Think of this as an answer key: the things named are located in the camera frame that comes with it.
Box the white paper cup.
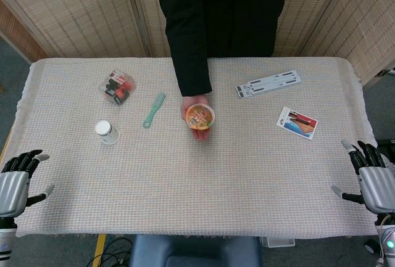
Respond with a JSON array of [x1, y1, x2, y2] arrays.
[[94, 120, 120, 146]]

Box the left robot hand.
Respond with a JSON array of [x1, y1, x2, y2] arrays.
[[0, 149, 56, 218]]

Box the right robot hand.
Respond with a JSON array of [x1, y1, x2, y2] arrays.
[[331, 139, 395, 215]]

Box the person's black sleeved forearm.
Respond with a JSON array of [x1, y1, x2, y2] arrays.
[[159, 0, 214, 97]]

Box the black caster wheel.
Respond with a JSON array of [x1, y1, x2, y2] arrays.
[[364, 238, 379, 254]]

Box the woven beige tablecloth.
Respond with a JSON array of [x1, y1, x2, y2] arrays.
[[0, 57, 378, 239]]

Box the blue padded robot base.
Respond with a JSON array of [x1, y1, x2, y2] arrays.
[[128, 234, 262, 267]]

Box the clear bag of snacks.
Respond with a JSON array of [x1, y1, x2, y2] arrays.
[[100, 69, 138, 106]]

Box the black cables on floor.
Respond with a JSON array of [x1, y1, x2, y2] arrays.
[[86, 237, 134, 267]]

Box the white box under table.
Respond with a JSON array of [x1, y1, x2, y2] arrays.
[[259, 236, 296, 247]]

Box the person's black clothed torso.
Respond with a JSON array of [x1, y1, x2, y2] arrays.
[[151, 0, 293, 58]]

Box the orange instant noodle cup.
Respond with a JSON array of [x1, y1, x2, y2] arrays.
[[185, 103, 215, 131]]

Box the person's bare hand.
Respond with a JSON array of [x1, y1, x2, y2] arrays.
[[180, 94, 214, 142]]

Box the woven bamboo folding screen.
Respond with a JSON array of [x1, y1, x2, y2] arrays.
[[0, 0, 395, 86]]

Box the colourful printed card pack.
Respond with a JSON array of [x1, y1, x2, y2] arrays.
[[276, 106, 318, 140]]

